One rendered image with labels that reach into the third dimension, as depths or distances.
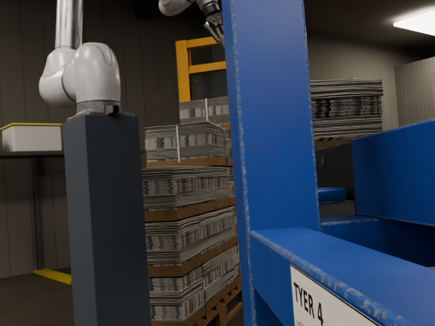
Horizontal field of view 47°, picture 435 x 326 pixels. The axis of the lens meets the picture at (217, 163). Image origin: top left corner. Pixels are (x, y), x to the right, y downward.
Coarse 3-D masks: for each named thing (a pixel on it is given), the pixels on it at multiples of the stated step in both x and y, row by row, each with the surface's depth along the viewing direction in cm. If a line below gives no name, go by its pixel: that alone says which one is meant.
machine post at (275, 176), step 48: (240, 0) 53; (288, 0) 53; (240, 48) 53; (288, 48) 53; (240, 96) 53; (288, 96) 53; (240, 144) 53; (288, 144) 53; (240, 192) 55; (288, 192) 53; (240, 240) 57
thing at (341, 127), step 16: (320, 80) 151; (336, 80) 151; (352, 80) 151; (368, 80) 152; (320, 96) 150; (336, 96) 151; (352, 96) 151; (368, 96) 152; (320, 112) 151; (336, 112) 151; (352, 112) 151; (368, 112) 152; (320, 128) 151; (336, 128) 151; (352, 128) 151; (368, 128) 152
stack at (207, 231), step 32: (160, 192) 208; (192, 192) 227; (224, 192) 280; (160, 224) 208; (192, 224) 225; (224, 224) 272; (160, 256) 208; (192, 256) 220; (224, 256) 269; (160, 288) 208; (192, 288) 219; (160, 320) 208; (224, 320) 260
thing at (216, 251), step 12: (204, 204) 242; (216, 204) 262; (228, 204) 286; (144, 216) 210; (156, 216) 208; (168, 216) 207; (180, 216) 210; (216, 252) 256; (192, 264) 219; (156, 276) 208; (168, 276) 207; (240, 276) 299; (228, 288) 271; (216, 300) 249; (204, 312) 230; (156, 324) 208; (168, 324) 206; (180, 324) 205; (192, 324) 214
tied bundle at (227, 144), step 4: (224, 128) 292; (224, 132) 291; (228, 132) 299; (224, 136) 291; (228, 136) 297; (224, 140) 291; (228, 140) 298; (224, 144) 291; (228, 144) 298; (228, 148) 294; (228, 152) 294; (228, 156) 293
